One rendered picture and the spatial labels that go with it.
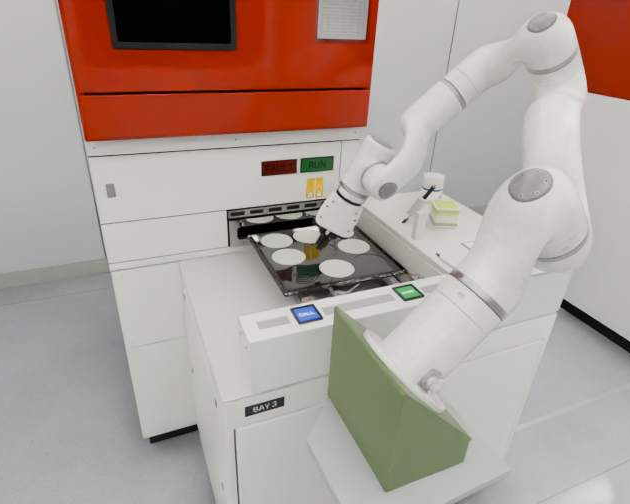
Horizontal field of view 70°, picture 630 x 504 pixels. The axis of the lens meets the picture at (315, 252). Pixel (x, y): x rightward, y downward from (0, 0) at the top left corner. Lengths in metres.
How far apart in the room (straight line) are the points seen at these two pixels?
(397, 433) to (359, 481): 0.16
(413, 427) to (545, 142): 0.55
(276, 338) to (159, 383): 0.91
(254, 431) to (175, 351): 0.68
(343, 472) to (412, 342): 0.27
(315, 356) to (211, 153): 0.69
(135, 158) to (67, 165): 1.58
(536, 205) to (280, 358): 0.56
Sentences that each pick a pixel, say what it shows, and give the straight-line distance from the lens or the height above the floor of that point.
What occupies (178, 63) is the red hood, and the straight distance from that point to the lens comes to 1.28.
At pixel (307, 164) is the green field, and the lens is 1.49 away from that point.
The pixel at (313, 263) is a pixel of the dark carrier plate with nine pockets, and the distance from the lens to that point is 1.30.
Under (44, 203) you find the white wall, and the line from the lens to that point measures 3.02.
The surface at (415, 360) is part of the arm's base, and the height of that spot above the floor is 1.04.
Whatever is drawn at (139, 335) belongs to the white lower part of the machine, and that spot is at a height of 0.56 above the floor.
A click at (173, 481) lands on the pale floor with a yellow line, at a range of 1.93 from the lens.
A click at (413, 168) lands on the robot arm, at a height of 1.23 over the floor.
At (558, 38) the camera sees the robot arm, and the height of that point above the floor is 1.52.
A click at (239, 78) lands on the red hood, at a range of 1.31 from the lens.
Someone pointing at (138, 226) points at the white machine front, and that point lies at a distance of 1.44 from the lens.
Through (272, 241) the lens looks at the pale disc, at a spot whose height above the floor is 0.90.
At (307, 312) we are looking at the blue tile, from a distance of 0.99.
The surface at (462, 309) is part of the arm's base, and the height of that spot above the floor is 1.12.
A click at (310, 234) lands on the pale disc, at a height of 0.90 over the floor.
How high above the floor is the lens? 1.54
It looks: 28 degrees down
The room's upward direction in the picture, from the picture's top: 3 degrees clockwise
